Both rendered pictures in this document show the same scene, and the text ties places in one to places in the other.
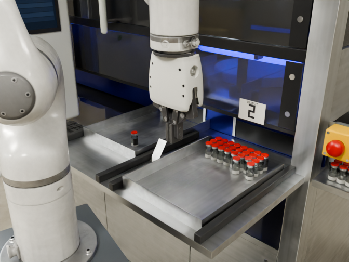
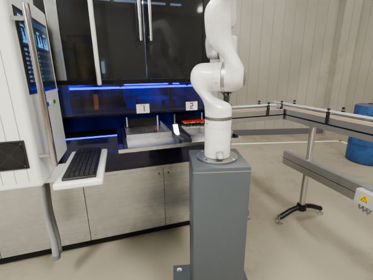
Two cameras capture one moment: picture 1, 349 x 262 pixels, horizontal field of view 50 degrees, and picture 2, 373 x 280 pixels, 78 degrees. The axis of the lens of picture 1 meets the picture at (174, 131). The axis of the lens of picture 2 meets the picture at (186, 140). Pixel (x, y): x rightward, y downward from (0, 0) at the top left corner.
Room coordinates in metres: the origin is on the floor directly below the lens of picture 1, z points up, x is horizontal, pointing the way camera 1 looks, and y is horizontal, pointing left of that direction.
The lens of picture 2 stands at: (0.23, 1.21, 1.24)
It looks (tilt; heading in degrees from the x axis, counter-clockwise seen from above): 16 degrees down; 299
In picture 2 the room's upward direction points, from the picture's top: 1 degrees counter-clockwise
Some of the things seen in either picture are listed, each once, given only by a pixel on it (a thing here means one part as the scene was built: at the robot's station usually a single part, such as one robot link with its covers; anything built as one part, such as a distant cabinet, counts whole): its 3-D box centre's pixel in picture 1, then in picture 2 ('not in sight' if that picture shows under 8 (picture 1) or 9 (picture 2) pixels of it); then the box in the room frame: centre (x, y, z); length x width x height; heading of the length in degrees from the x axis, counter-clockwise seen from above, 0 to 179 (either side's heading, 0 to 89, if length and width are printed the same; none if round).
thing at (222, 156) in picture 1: (230, 158); (196, 124); (0.92, -0.16, 0.90); 0.18 x 0.02 x 0.05; 46
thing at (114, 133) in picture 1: (148, 127); (145, 129); (1.16, 0.09, 0.90); 0.34 x 0.26 x 0.04; 136
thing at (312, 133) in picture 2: not in sight; (306, 170); (0.22, -0.81, 0.46); 0.09 x 0.09 x 0.77; 46
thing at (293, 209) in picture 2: not in sight; (301, 210); (0.22, -0.81, 0.07); 0.50 x 0.08 x 0.14; 46
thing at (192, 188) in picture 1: (205, 175); (201, 129); (0.84, -0.08, 0.90); 0.34 x 0.26 x 0.04; 136
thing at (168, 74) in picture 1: (174, 76); not in sight; (0.66, 0.00, 1.21); 0.10 x 0.07 x 0.11; 46
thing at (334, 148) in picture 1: (335, 147); not in sight; (0.80, -0.39, 0.99); 0.04 x 0.04 x 0.04; 46
